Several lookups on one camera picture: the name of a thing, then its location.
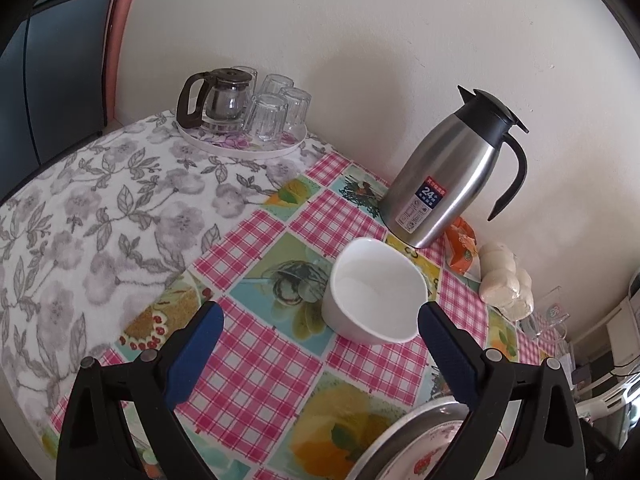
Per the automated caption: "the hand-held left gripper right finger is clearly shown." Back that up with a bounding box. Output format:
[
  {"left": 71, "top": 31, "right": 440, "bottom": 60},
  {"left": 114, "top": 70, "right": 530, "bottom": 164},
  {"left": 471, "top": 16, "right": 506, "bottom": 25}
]
[{"left": 417, "top": 301, "right": 586, "bottom": 480}]

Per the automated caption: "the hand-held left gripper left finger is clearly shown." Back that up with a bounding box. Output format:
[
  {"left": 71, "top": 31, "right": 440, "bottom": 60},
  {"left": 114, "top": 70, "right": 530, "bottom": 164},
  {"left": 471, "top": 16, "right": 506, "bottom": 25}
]
[{"left": 56, "top": 301, "right": 236, "bottom": 480}]

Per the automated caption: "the floral rim white plate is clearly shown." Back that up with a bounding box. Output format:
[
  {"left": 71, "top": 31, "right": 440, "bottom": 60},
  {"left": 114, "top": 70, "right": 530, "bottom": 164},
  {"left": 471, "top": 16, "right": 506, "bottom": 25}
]
[{"left": 372, "top": 416, "right": 471, "bottom": 480}]

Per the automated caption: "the plate with floral pattern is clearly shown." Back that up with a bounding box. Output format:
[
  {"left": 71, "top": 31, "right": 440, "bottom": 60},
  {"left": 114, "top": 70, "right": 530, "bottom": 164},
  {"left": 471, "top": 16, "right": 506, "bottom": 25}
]
[{"left": 350, "top": 400, "right": 506, "bottom": 480}]

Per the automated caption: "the small white bowl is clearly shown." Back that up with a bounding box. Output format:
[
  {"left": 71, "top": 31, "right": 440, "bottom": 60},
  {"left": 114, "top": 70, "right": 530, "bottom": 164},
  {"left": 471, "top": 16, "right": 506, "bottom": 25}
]
[{"left": 321, "top": 238, "right": 427, "bottom": 346}]

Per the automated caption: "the strawberry print bowl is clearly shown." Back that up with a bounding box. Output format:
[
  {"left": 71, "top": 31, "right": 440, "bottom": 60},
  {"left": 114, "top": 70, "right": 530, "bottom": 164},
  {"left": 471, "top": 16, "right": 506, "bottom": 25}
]
[{"left": 395, "top": 442, "right": 466, "bottom": 480}]

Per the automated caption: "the clear glass mug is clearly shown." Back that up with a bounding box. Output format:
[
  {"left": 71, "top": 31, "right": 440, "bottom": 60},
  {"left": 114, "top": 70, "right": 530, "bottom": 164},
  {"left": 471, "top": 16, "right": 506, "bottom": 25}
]
[{"left": 520, "top": 287, "right": 572, "bottom": 342}]

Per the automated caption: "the orange snack packet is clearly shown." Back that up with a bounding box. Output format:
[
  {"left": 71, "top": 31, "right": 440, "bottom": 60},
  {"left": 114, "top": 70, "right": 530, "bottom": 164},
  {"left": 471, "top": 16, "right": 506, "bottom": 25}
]
[{"left": 444, "top": 217, "right": 484, "bottom": 277}]

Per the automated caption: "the white plastic chair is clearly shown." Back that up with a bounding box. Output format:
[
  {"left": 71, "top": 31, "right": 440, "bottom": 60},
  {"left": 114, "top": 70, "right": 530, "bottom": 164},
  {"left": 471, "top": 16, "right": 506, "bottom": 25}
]
[{"left": 575, "top": 270, "right": 640, "bottom": 413}]

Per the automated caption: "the stainless steel thermal carafe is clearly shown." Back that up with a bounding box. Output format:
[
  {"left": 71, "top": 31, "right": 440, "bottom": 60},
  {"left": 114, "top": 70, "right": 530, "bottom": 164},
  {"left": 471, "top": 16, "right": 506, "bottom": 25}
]
[{"left": 380, "top": 85, "right": 530, "bottom": 250}]

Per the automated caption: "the white round tray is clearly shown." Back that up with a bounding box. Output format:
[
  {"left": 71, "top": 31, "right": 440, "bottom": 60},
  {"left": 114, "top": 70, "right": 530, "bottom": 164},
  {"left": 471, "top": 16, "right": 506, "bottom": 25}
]
[{"left": 176, "top": 109, "right": 307, "bottom": 157}]

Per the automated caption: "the clear drinking glass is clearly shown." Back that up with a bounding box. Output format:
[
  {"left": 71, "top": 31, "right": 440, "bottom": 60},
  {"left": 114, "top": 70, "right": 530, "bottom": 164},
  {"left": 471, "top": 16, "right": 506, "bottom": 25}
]
[
  {"left": 260, "top": 74, "right": 295, "bottom": 107},
  {"left": 231, "top": 65, "right": 259, "bottom": 97},
  {"left": 278, "top": 86, "right": 312, "bottom": 132},
  {"left": 248, "top": 93, "right": 290, "bottom": 143}
]

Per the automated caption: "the blue cabinet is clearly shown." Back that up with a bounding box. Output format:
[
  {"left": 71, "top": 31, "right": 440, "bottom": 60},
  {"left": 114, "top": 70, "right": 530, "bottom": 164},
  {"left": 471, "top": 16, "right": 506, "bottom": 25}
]
[{"left": 0, "top": 0, "right": 132, "bottom": 196}]

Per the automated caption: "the pink board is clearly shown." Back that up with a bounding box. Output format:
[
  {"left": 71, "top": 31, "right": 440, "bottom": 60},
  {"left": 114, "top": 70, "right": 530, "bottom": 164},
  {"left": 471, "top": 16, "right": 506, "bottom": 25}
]
[{"left": 102, "top": 0, "right": 137, "bottom": 129}]

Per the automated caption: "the glass teapot black handle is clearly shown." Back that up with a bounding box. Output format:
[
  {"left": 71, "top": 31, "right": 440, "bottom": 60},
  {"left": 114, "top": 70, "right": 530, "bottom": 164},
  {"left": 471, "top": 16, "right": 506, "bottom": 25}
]
[{"left": 176, "top": 68, "right": 255, "bottom": 134}]

